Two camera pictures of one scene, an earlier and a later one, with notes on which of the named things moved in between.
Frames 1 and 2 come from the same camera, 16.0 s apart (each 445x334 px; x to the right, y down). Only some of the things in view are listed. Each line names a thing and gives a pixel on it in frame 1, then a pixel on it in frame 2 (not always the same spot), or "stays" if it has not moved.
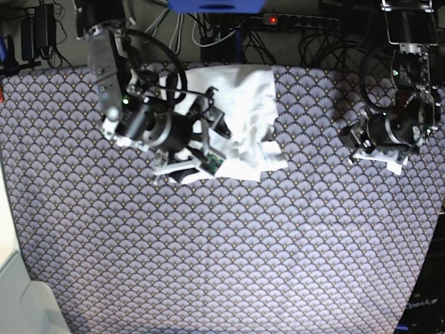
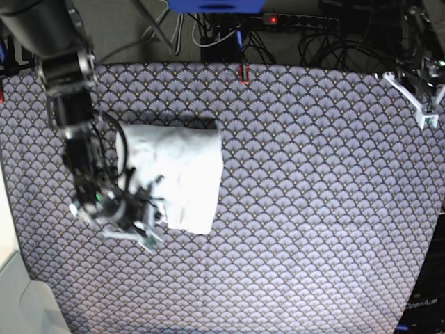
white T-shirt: [245, 101] -> [189, 162]
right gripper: [382, 137] -> [426, 120]
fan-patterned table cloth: [324, 245] stays
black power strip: [291, 19] stays
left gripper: [171, 131] -> [126, 209]
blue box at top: [217, 6] stays
